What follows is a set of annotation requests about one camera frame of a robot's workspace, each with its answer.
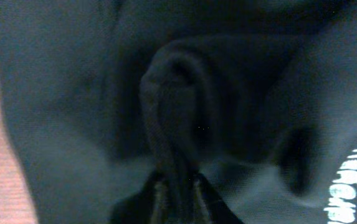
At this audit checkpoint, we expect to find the black t-shirt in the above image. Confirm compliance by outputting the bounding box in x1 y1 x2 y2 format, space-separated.
0 0 357 224

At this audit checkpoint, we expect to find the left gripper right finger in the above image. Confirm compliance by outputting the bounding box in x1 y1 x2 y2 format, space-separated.
193 173 244 224

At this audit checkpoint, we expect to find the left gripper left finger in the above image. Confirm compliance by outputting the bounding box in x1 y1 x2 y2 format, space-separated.
110 172 169 224

